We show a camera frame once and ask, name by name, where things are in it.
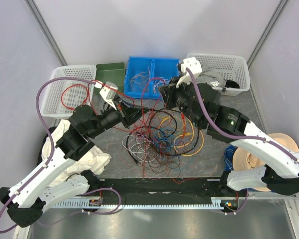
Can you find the grey adidas sweatshirt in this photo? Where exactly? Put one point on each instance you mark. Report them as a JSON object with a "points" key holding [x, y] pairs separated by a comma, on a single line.
{"points": [[211, 77]]}

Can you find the green plastic box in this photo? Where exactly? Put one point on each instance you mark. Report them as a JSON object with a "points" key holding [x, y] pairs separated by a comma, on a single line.
{"points": [[112, 72]]}

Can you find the beige bucket hat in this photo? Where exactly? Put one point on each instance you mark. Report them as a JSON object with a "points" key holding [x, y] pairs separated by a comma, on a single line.
{"points": [[250, 172]]}

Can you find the empty white basket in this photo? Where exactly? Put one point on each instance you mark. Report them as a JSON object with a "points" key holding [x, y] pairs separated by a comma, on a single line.
{"points": [[63, 96]]}

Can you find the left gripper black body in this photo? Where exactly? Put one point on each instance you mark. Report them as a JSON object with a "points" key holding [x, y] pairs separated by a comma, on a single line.
{"points": [[117, 100]]}

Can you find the light blue cable duct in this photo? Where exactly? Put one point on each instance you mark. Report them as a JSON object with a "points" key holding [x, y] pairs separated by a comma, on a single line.
{"points": [[85, 203]]}

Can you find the white basket with clothes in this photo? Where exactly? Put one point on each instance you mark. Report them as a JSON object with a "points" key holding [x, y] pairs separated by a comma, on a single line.
{"points": [[231, 67]]}

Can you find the blue divided plastic bin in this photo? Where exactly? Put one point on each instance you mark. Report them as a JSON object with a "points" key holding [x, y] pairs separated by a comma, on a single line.
{"points": [[144, 75]]}

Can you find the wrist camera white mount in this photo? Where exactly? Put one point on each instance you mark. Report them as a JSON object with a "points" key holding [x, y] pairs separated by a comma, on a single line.
{"points": [[107, 92], [189, 68]]}

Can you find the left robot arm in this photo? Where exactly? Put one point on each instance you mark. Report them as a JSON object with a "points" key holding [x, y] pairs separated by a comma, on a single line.
{"points": [[26, 202]]}

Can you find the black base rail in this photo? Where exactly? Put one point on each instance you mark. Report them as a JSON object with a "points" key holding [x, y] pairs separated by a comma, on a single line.
{"points": [[184, 190]]}

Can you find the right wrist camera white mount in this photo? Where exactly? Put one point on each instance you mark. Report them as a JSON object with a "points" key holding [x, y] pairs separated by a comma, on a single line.
{"points": [[189, 68]]}

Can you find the grey aluminium corner post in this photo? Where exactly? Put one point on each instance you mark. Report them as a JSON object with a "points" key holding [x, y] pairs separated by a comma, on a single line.
{"points": [[267, 30]]}

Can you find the left grey aluminium post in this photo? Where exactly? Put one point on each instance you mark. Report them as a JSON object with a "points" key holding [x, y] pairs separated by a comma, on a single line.
{"points": [[46, 31]]}

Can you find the white cloth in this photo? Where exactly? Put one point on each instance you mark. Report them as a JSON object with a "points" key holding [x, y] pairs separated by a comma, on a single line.
{"points": [[95, 159]]}

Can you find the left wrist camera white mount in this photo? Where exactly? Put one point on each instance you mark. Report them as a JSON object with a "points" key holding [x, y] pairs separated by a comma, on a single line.
{"points": [[107, 92]]}

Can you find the blue cloth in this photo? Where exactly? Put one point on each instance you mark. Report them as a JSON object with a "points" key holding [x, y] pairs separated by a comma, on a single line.
{"points": [[228, 157]]}

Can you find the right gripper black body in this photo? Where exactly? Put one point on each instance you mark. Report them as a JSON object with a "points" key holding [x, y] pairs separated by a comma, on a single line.
{"points": [[180, 96]]}

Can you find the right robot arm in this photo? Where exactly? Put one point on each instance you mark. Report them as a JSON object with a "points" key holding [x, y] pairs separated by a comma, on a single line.
{"points": [[279, 151]]}

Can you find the black cloth in basket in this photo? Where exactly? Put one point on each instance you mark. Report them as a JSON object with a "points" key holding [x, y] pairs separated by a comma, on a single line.
{"points": [[232, 84]]}

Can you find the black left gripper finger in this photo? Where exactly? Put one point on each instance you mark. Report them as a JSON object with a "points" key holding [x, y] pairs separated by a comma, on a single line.
{"points": [[129, 105], [133, 115]]}

